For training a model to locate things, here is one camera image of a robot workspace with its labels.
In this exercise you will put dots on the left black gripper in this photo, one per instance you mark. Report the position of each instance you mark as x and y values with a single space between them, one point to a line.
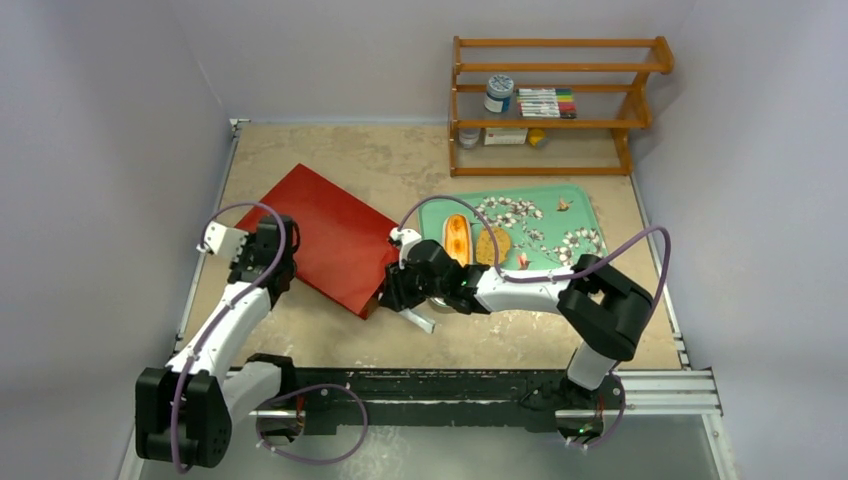
251 239

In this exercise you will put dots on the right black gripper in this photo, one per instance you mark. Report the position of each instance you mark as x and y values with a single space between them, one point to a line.
399 291

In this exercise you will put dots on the long glazed fake bread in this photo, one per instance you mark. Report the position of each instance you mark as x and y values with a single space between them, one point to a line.
457 239

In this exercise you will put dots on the metal serving tongs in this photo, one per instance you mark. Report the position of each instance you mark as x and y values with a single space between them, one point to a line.
425 323

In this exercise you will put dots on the round brown fake bread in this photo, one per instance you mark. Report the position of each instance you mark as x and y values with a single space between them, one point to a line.
491 250

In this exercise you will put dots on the red paper bag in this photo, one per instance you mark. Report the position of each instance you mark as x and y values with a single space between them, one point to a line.
344 244

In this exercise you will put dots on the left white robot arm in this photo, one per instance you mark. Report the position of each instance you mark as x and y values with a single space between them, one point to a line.
185 411

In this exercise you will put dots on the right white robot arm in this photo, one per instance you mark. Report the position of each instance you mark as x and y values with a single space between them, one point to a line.
607 309

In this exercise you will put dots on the green floral tray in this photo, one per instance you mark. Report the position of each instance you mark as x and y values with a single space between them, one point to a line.
549 226

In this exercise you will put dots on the small grey jar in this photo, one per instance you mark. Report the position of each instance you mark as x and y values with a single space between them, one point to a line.
468 138

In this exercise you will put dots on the small white box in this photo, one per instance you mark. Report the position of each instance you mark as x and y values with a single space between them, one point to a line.
504 136

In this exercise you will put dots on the yellow small object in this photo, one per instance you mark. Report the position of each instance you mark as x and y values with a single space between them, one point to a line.
537 138

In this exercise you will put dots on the white jar blue lid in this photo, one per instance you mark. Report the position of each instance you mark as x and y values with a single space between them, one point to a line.
499 92

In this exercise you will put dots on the coloured marker pen set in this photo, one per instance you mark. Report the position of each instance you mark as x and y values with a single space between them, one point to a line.
555 103

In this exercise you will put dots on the wooden shelf rack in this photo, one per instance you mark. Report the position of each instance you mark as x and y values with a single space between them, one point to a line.
485 95

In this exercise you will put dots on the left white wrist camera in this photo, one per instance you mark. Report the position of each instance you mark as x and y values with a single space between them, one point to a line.
222 241

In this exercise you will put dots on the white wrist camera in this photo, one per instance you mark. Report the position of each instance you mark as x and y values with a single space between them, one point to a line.
222 241
404 239

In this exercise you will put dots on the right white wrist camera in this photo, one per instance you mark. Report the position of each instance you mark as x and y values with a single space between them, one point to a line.
404 239

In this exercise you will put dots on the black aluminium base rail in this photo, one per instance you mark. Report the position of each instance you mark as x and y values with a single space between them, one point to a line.
536 400

